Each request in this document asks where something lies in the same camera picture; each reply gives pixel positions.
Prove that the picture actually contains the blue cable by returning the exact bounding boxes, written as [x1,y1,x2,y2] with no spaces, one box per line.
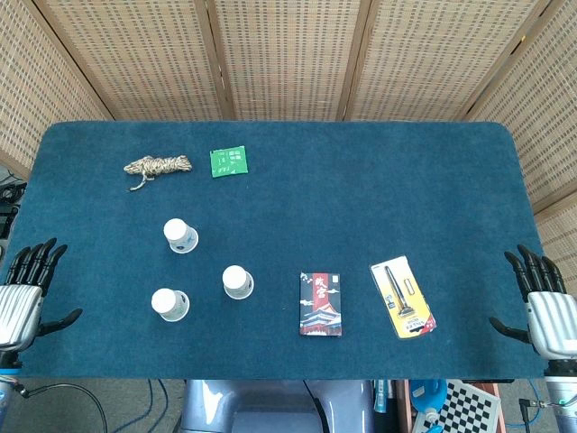
[147,379,170,433]

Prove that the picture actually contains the blue plastic object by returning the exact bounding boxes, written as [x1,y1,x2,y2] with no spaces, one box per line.
[409,380,447,412]

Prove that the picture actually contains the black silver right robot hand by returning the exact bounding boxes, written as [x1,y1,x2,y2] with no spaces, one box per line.
[489,244,577,360]

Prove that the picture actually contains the woven bamboo screen panel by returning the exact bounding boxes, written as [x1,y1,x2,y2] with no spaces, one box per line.
[197,0,373,122]
[340,0,549,122]
[0,0,114,170]
[33,0,229,122]
[463,0,577,290]

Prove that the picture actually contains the black cable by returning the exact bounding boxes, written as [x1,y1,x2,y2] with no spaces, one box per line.
[17,382,109,433]

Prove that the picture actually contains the brown wooden post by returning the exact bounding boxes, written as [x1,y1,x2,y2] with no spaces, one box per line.
[398,379,415,433]

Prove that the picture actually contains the black cable plug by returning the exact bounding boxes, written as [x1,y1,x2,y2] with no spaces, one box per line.
[517,398,549,421]

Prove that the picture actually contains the blue carpet table mat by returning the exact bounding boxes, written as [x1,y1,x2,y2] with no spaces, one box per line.
[6,120,549,380]

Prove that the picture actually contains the blue grey robot body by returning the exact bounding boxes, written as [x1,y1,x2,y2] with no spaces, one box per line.
[179,379,376,433]

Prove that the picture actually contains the black equipment pile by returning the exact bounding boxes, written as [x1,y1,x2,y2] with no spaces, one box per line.
[0,166,28,240]

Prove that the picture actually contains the yellow razor blister pack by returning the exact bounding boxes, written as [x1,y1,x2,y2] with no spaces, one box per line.
[370,254,437,340]

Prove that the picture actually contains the tan braided rope bundle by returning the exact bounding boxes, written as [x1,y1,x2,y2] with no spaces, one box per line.
[124,154,194,191]

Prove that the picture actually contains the white floral paper cup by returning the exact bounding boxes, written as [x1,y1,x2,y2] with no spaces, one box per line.
[151,287,190,323]
[162,218,200,254]
[222,264,255,299]

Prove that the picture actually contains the black red palace card box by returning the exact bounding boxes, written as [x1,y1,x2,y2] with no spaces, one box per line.
[298,271,343,337]

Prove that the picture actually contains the black white checkerboard card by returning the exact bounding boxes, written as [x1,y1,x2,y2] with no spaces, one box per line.
[412,379,502,433]

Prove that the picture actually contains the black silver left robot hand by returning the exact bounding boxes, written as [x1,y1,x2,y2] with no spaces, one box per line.
[0,237,84,351]

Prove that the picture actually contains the green flat packet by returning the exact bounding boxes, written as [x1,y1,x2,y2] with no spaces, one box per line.
[208,145,250,180]

